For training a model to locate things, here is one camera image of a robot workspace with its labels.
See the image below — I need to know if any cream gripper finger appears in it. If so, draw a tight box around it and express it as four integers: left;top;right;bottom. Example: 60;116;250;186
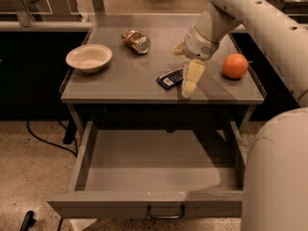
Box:
182;59;205;98
173;40;184;55

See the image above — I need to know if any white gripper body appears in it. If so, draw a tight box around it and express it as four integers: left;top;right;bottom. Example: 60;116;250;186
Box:
183;26;219;61

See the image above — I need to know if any blue rxbar wrapper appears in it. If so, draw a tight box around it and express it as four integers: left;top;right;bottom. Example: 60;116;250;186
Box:
156;67;183;90

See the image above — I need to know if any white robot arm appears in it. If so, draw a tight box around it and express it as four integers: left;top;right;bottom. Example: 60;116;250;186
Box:
183;0;308;231

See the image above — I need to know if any grey open top drawer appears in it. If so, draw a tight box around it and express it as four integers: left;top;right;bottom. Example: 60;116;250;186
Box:
48;122;246;218

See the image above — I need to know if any orange fruit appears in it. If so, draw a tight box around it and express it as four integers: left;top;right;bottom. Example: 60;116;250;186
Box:
222;54;248;79

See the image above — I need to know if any lying metal can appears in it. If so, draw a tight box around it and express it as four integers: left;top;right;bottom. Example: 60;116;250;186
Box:
121;29;151;55

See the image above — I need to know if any grey cabinet table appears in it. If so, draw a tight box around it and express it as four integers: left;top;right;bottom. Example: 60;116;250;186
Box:
62;14;265;133

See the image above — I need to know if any white ceramic bowl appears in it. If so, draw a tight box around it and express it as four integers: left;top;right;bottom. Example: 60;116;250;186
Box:
65;44;113;73

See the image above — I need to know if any black object on floor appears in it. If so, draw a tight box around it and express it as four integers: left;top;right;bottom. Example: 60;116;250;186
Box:
19;211;36;231

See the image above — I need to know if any black drawer handle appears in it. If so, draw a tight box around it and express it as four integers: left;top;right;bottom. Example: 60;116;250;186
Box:
147;205;186;219

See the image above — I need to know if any black floor cable left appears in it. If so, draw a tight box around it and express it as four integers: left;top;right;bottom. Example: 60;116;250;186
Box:
26;118;80;158

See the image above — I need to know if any white horizontal rail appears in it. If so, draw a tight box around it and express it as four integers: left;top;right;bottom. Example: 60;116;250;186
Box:
0;21;93;32

